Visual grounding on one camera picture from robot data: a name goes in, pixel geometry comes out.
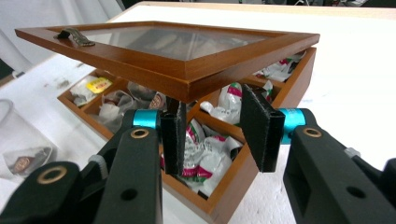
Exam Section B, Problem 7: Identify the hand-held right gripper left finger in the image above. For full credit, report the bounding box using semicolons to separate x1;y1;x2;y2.
92;96;187;224

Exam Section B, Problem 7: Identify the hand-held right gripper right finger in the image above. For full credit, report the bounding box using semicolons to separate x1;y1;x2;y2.
239;83;396;224

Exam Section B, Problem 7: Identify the brown label tea bag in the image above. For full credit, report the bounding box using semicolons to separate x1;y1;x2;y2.
4;146;52;177

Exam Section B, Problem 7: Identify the wooden box with glass lid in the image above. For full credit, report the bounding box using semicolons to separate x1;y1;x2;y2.
14;20;321;224

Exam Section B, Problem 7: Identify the clear plastic cup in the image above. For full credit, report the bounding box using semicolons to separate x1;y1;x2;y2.
0;98;59;182

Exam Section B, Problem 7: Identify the pile of white pink packets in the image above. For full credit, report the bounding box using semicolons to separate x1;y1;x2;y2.
160;50;308;201

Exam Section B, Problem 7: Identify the pile of translucent tea bags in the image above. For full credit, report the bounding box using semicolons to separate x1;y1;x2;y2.
92;80;168;132

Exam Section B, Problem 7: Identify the yellow label tea bag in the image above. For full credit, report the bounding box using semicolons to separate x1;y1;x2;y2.
69;75;114;107

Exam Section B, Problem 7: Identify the white curtain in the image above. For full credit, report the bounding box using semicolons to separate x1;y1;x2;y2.
0;0;123;73

